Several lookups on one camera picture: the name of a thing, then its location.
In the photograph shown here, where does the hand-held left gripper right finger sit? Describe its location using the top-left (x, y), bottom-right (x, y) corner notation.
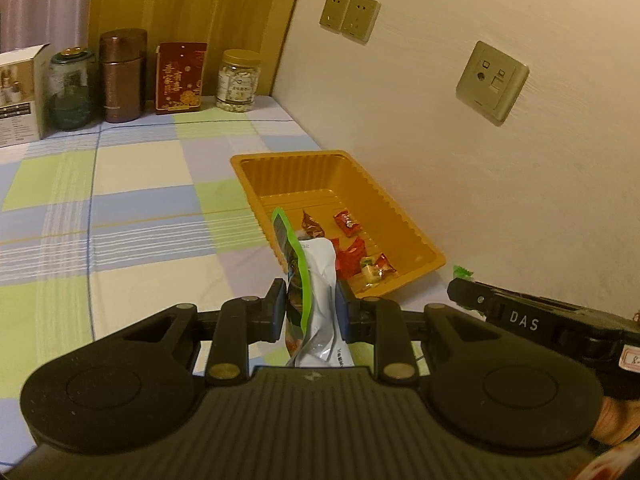
top-left (336, 279), bottom-right (502, 386)

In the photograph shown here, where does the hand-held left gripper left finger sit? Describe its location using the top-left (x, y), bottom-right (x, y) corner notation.
top-left (122, 277), bottom-right (289, 386)

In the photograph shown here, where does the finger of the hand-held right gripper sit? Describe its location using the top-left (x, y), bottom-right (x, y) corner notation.
top-left (446, 277), bottom-right (501, 321)

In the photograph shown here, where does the white green-edged snack packet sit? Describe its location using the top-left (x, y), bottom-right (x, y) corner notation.
top-left (270, 207), bottom-right (356, 369)

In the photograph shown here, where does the red snack packet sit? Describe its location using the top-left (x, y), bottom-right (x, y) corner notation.
top-left (332, 237), bottom-right (367, 277)

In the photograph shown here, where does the orange plastic tray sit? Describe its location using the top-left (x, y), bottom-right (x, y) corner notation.
top-left (229, 149), bottom-right (446, 301)

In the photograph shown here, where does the person's right hand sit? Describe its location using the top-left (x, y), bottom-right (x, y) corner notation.
top-left (592, 394), bottom-right (640, 446)

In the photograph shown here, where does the clear plastic candy jar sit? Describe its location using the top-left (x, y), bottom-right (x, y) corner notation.
top-left (215, 48), bottom-right (262, 114)

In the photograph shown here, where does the red gift box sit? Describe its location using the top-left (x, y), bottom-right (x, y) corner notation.
top-left (154, 42), bottom-right (209, 115)

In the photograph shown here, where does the brown metal canister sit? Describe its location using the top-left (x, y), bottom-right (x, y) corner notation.
top-left (98, 28), bottom-right (149, 125)

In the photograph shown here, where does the green glass jar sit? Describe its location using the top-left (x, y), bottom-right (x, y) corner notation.
top-left (48, 47), bottom-right (97, 132)

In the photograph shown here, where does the yellow curtain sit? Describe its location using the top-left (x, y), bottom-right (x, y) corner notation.
top-left (89, 0), bottom-right (312, 99)

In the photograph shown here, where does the white picture carton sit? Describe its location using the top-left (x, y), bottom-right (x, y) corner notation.
top-left (0, 43), bottom-right (54, 149)

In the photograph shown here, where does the pink lace curtain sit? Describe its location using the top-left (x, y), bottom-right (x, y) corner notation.
top-left (0, 0), bottom-right (97, 54)

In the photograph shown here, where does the beige wall socket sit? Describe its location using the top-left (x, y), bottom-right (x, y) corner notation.
top-left (455, 40), bottom-right (530, 126)

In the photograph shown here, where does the beige wall switch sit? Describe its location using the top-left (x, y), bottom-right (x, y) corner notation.
top-left (318, 0), bottom-right (352, 34)
top-left (342, 0), bottom-right (381, 45)

